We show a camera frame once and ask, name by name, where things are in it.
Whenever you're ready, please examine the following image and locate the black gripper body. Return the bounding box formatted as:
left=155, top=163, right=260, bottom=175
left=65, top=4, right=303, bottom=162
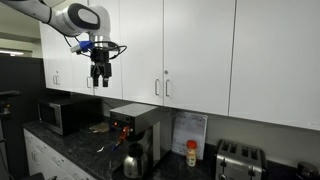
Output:
left=89, top=47, right=112, bottom=68

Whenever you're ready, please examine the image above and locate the white upper cabinet bank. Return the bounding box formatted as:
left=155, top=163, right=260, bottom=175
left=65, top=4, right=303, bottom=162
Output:
left=38, top=21, right=95, bottom=96

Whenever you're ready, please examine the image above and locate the white lower cabinet row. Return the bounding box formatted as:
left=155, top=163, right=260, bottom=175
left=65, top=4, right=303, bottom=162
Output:
left=22, top=127, right=98, bottom=180

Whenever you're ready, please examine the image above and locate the wide white upper cabinet door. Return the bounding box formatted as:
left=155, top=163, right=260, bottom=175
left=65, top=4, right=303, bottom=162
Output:
left=228, top=0, right=320, bottom=132

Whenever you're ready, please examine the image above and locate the black steel microwave oven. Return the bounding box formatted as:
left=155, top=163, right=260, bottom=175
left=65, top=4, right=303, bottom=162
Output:
left=36, top=96, right=103, bottom=137

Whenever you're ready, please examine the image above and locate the black steel coffee maker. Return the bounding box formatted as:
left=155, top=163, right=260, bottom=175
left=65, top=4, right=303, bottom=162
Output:
left=108, top=102, right=162, bottom=172

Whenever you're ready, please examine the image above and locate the tan paper napkin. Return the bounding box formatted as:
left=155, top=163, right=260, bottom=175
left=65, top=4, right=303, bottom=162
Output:
left=88, top=121, right=111, bottom=135

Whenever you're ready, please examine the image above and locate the blue capped marker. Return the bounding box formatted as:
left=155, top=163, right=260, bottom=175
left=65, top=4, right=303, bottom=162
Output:
left=111, top=141, right=122, bottom=152

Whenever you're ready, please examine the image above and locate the steel coffee carafe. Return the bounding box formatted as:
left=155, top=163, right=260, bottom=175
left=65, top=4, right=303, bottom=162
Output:
left=122, top=142, right=150, bottom=180

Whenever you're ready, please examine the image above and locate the white paper sign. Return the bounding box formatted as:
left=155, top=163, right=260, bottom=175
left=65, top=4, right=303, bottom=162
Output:
left=170, top=111, right=209, bottom=161

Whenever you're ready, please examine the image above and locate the spice bottle red lid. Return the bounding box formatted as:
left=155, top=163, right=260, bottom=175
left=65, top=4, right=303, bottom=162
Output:
left=185, top=139, right=199, bottom=168

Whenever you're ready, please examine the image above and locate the steel four slot toaster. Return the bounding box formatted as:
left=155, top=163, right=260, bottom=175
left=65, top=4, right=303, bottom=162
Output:
left=212, top=138, right=269, bottom=180

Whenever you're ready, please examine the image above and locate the black round appliance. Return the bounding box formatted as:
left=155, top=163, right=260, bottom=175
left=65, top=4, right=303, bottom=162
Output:
left=294, top=161, right=320, bottom=180

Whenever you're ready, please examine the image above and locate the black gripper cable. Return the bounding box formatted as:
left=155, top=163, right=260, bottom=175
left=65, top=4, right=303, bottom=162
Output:
left=62, top=34, right=129, bottom=61

